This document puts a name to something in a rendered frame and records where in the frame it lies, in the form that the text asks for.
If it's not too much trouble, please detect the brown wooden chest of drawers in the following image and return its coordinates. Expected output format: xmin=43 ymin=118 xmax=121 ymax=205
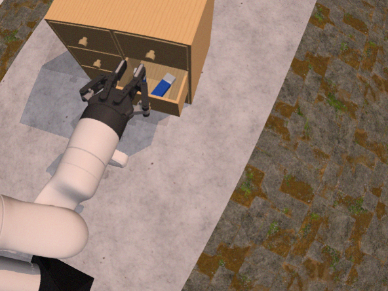
xmin=44 ymin=0 xmax=214 ymax=104

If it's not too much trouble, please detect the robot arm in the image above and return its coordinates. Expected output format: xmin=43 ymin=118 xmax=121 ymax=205
xmin=0 ymin=118 xmax=128 ymax=291

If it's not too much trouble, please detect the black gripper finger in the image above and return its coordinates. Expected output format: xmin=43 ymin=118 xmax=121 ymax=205
xmin=114 ymin=64 xmax=149 ymax=117
xmin=79 ymin=60 xmax=127 ymax=102

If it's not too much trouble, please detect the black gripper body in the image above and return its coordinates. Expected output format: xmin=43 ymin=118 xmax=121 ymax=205
xmin=79 ymin=88 xmax=134 ymax=140

